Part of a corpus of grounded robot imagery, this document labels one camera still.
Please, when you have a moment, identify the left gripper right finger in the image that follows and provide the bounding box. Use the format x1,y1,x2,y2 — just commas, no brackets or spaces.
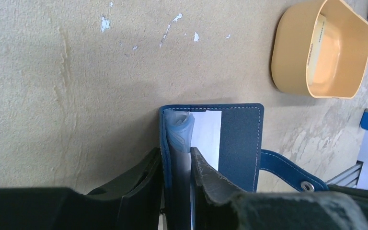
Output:
190,148,368,230

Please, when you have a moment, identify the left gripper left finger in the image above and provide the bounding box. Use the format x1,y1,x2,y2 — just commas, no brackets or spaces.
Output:
0,148,163,230

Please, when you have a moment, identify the blue leather card holder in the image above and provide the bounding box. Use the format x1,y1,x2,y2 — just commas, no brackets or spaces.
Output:
159,103,328,230

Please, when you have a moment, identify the beige credit card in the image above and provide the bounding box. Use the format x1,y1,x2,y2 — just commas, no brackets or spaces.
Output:
307,14,327,85

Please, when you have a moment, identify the tan oval plastic tray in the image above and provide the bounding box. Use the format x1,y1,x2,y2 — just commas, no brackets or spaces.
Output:
271,0,368,99

